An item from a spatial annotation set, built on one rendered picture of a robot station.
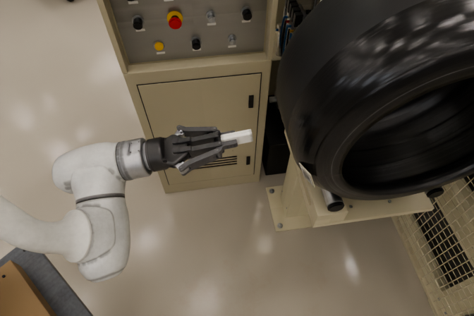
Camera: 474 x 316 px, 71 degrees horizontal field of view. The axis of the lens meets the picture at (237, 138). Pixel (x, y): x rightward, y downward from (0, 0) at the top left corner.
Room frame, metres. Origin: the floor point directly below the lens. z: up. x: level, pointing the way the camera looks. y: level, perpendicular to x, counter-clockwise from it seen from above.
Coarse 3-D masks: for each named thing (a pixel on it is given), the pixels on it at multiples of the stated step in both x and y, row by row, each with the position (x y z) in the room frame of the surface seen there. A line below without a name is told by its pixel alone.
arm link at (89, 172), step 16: (96, 144) 0.44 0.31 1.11; (112, 144) 0.44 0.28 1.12; (64, 160) 0.40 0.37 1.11; (80, 160) 0.40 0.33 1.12; (96, 160) 0.40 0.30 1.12; (112, 160) 0.40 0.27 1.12; (64, 176) 0.37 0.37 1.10; (80, 176) 0.37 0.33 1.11; (96, 176) 0.37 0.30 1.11; (112, 176) 0.37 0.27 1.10; (80, 192) 0.34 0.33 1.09; (96, 192) 0.34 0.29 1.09; (112, 192) 0.34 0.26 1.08
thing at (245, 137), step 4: (248, 132) 0.46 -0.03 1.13; (228, 136) 0.46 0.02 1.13; (232, 136) 0.45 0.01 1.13; (236, 136) 0.45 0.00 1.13; (240, 136) 0.45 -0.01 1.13; (244, 136) 0.45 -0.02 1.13; (248, 136) 0.46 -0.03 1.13; (252, 136) 0.46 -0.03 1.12; (224, 140) 0.45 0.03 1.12; (228, 140) 0.45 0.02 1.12; (240, 140) 0.45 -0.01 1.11; (244, 140) 0.45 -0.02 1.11; (248, 140) 0.46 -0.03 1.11; (252, 140) 0.46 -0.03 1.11
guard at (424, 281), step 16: (400, 224) 0.60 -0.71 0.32; (464, 224) 0.44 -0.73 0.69; (416, 240) 0.50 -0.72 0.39; (448, 240) 0.43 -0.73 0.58; (416, 272) 0.40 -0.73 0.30; (432, 272) 0.37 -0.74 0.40; (448, 272) 0.34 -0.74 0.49; (432, 304) 0.28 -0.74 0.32; (448, 304) 0.26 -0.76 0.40; (464, 304) 0.24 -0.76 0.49
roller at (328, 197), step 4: (324, 192) 0.43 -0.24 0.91; (328, 192) 0.43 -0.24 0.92; (324, 196) 0.42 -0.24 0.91; (328, 196) 0.42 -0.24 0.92; (332, 196) 0.42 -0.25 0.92; (336, 196) 0.42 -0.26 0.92; (340, 196) 0.42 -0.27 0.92; (324, 200) 0.42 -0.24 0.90; (328, 200) 0.41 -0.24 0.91; (332, 200) 0.40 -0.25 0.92; (336, 200) 0.40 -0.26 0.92; (340, 200) 0.40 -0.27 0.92; (328, 204) 0.40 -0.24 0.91; (332, 204) 0.40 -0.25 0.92; (336, 204) 0.39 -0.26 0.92; (340, 204) 0.40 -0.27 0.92; (328, 208) 0.39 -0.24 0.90; (332, 208) 0.39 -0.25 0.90; (336, 208) 0.39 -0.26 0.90; (340, 208) 0.39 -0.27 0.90
